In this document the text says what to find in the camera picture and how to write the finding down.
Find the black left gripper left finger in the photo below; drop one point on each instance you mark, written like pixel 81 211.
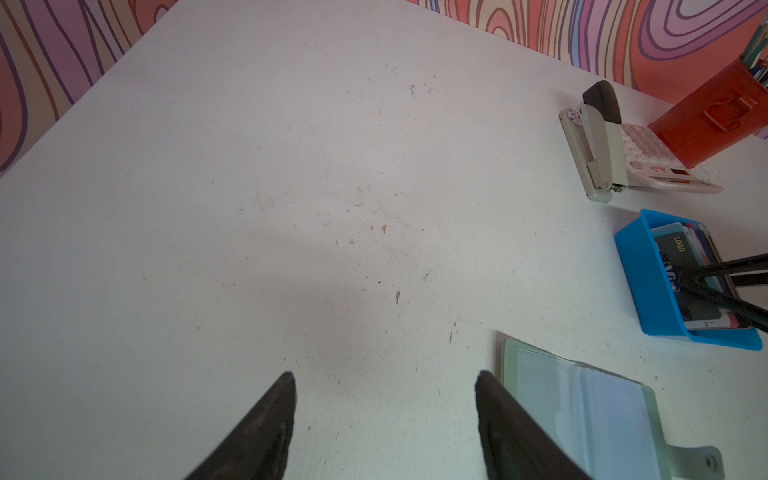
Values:
pixel 258 446

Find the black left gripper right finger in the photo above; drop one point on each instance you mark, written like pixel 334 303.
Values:
pixel 514 445

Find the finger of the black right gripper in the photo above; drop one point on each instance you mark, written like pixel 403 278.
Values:
pixel 755 315
pixel 748 269

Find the mint green card holder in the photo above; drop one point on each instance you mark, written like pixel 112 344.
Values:
pixel 608 425

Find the blue plastic card tray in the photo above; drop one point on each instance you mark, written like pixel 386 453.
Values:
pixel 654 300

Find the stack of cards in tray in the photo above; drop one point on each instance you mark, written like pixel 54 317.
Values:
pixel 735 321

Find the black vip card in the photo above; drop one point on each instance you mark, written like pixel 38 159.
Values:
pixel 679 250

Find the pink desk calculator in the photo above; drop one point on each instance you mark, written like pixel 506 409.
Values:
pixel 651 164

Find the red metal pencil bucket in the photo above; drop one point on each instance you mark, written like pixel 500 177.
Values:
pixel 726 109

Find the beige stapler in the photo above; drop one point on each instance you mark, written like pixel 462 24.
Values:
pixel 593 133

